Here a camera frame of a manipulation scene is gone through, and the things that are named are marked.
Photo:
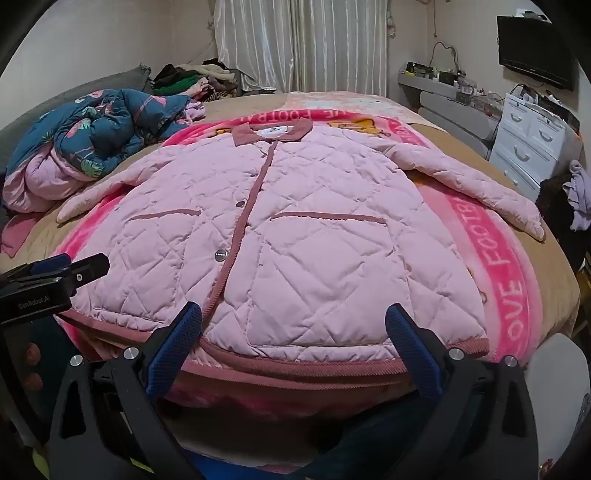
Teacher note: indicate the blue floral quilt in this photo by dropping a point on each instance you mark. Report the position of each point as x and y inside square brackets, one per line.
[92, 129]

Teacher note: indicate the dark pink cloth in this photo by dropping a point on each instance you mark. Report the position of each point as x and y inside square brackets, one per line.
[14, 230]

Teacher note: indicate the clutter of small shelf items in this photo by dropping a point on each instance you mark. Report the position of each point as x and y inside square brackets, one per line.
[461, 87]

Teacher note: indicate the black cloth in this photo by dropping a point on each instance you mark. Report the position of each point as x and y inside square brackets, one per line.
[556, 207]

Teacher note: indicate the pink quilted jacket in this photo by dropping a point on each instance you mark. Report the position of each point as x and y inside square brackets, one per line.
[300, 240]

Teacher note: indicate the person's left hand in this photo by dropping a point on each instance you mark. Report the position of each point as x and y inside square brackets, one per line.
[32, 364]

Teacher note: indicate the lilac cloth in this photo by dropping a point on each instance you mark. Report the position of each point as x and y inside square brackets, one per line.
[579, 194]

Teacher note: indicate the bed with tan sheet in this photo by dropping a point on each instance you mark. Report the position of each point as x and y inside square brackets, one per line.
[258, 104]

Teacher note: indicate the light pink garment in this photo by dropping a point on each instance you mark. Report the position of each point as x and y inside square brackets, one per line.
[194, 110]

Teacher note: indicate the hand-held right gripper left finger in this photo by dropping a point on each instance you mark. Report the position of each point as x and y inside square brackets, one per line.
[173, 355]

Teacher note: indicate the white drawer cabinet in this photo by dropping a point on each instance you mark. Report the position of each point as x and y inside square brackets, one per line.
[526, 138]

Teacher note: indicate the pink printed blanket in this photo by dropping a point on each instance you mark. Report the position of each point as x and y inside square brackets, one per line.
[485, 258]

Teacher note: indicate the white round object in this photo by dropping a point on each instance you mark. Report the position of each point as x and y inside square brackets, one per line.
[558, 401]

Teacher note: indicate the white curtains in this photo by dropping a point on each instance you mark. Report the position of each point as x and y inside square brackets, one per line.
[300, 41]

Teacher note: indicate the grey curved shelf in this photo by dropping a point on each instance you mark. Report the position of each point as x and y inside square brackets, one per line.
[455, 117]

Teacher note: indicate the black flat television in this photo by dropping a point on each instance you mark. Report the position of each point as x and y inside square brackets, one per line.
[533, 50]

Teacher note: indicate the pile of clothes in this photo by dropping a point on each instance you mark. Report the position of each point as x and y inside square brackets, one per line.
[198, 78]

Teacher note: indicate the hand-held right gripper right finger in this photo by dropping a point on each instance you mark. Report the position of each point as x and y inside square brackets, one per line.
[418, 355]

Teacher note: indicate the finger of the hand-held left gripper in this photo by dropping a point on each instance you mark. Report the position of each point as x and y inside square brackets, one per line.
[48, 266]
[92, 267]

